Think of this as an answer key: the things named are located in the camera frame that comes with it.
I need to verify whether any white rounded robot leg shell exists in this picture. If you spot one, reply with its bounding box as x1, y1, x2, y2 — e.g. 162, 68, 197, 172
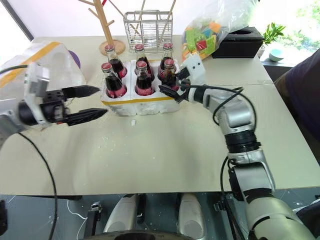
103, 193, 139, 234
178, 193, 207, 240

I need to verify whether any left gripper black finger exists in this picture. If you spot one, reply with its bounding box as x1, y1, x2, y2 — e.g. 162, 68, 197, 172
61, 84, 101, 99
66, 107, 109, 127

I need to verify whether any person in dark clothes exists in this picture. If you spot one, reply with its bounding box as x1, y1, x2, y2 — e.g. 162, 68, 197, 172
273, 47, 320, 153

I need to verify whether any black cable at robot shoulder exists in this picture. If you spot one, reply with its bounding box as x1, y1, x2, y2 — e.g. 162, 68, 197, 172
219, 155, 242, 240

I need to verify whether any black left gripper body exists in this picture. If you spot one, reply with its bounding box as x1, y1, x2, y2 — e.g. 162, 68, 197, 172
39, 89, 71, 125

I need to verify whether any pale blue bowl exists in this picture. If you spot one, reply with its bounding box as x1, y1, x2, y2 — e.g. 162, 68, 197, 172
268, 48, 285, 62

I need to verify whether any white foam crate yellow tape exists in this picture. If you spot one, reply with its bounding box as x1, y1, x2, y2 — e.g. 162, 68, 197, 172
100, 59, 182, 117

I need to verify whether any purple round object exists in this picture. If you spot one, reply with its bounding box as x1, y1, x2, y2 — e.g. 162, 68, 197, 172
67, 49, 81, 73

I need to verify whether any black tissue box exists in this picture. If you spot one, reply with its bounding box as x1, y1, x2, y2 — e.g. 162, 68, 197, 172
211, 26, 266, 60

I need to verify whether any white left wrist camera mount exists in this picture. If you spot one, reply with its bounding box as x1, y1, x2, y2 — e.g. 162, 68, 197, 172
23, 62, 51, 126

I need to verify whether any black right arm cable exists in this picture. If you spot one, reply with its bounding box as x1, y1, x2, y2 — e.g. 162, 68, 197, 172
179, 83, 258, 131

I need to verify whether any glass cola bottle red cap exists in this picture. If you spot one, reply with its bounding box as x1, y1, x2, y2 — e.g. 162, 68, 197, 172
158, 59, 180, 91
104, 44, 128, 80
100, 62, 128, 98
134, 60, 154, 97
134, 43, 155, 81
159, 42, 175, 66

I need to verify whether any black bracket under table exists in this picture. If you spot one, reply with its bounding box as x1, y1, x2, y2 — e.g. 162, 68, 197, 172
84, 201, 103, 237

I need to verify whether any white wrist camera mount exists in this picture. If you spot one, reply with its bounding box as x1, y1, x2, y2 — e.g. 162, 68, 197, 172
179, 54, 207, 87
23, 62, 51, 126

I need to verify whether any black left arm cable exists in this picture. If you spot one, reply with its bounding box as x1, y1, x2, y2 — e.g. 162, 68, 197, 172
0, 64, 59, 240

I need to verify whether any green potted plant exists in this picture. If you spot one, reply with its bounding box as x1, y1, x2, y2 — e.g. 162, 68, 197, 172
262, 22, 286, 46

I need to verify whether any metal wire rack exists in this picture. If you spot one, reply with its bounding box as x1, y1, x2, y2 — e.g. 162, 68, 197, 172
123, 9, 175, 54

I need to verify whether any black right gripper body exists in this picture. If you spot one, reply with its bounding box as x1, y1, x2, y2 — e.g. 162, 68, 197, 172
175, 75, 194, 101

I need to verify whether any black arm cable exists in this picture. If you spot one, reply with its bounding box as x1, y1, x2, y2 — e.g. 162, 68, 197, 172
179, 83, 258, 131
0, 64, 59, 240

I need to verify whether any wooden mug tree stand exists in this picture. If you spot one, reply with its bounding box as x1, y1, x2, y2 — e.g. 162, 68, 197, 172
78, 0, 126, 56

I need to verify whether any wooden stick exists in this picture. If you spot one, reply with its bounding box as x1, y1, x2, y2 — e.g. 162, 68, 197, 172
159, 0, 177, 38
133, 0, 147, 36

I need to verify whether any plastic bag of colourful blocks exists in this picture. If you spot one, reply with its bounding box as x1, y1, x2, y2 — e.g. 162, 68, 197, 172
180, 0, 259, 61

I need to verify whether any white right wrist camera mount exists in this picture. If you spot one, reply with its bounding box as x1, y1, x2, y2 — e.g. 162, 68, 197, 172
179, 54, 207, 87

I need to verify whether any dark round robot body rim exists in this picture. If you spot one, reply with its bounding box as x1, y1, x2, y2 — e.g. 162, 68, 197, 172
84, 230, 202, 240

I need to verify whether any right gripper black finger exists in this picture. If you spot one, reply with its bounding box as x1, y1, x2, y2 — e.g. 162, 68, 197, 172
174, 67, 191, 81
158, 84, 184, 104

